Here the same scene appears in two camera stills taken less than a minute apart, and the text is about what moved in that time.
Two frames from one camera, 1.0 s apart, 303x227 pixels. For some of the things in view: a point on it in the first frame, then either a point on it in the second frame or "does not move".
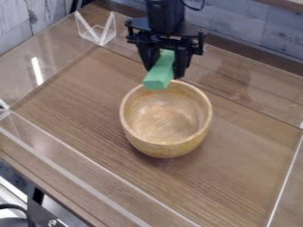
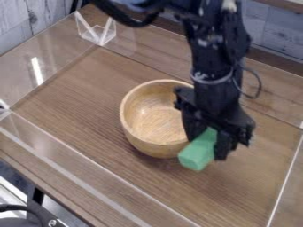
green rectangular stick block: x=161 y=74 → x=197 y=153
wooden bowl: x=165 y=121 does not move
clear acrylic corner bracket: x=97 y=35 does not move
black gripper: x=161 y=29 → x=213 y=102
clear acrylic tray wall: x=28 y=142 does not move
